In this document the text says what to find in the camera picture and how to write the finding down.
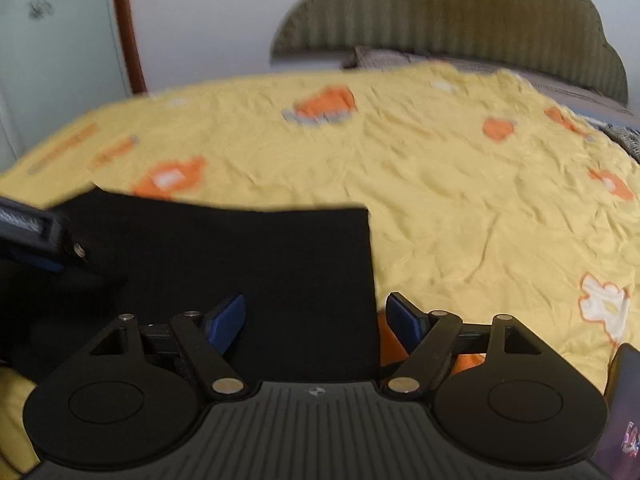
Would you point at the black smartphone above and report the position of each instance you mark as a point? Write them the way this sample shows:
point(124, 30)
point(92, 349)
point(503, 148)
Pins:
point(622, 410)

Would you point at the black-white striped cloth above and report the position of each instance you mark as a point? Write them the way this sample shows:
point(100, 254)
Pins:
point(627, 140)

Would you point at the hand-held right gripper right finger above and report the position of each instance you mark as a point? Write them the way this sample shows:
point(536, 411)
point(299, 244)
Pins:
point(403, 321)

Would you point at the grey-brown pillow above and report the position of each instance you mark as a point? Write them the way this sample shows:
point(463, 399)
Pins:
point(550, 87)

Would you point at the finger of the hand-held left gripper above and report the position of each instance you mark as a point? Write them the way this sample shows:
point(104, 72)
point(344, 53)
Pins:
point(47, 262)

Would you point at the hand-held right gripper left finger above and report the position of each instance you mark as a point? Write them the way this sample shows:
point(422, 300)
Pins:
point(227, 321)

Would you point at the olive padded headboard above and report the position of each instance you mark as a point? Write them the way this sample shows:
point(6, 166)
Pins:
point(450, 10)

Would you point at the brown wooden door frame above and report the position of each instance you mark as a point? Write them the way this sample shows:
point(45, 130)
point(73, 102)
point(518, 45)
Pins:
point(127, 25)

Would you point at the flower pattern wardrobe door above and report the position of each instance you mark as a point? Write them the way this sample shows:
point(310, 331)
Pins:
point(55, 60)

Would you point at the yellow carrot print blanket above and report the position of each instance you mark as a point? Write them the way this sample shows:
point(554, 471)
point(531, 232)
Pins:
point(475, 185)

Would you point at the black pants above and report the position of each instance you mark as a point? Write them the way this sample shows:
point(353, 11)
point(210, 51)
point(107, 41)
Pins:
point(225, 260)

